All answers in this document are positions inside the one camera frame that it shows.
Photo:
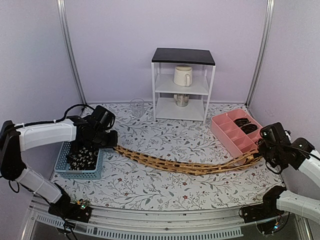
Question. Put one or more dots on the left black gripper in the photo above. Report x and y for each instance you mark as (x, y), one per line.
(113, 141)

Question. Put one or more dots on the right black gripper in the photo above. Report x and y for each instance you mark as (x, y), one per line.
(262, 148)

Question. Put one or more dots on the yellow beetle-print tie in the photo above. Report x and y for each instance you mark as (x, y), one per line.
(239, 163)

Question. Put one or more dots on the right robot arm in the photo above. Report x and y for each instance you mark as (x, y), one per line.
(307, 163)

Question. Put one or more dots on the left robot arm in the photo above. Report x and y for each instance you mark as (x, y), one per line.
(17, 138)

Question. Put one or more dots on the rolled black tie in tray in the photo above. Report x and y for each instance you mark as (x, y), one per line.
(249, 128)

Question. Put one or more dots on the pink divided organizer tray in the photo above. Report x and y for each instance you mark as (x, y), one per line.
(231, 136)

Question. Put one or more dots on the black white-patterned tie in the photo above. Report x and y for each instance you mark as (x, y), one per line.
(81, 158)

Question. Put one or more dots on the clear glass cup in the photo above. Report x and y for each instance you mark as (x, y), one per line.
(138, 107)

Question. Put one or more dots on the blue plastic basket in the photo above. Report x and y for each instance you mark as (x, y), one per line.
(62, 167)

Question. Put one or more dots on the floral table mat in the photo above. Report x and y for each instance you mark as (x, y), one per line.
(125, 184)

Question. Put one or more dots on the white shelf with black top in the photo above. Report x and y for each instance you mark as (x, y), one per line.
(163, 64)

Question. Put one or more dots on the cream ceramic mug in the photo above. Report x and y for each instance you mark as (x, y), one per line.
(183, 75)

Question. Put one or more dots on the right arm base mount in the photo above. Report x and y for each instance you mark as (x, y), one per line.
(267, 209)

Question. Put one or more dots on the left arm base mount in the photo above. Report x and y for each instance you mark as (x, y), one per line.
(78, 211)

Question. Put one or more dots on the front aluminium rail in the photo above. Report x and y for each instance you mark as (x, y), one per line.
(104, 223)

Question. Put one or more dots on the left aluminium frame post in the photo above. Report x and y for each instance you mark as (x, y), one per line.
(61, 7)

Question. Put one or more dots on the aluminium frame post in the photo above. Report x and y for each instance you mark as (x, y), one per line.
(61, 7)
(270, 4)

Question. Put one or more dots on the right aluminium frame post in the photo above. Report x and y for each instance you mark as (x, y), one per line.
(270, 4)

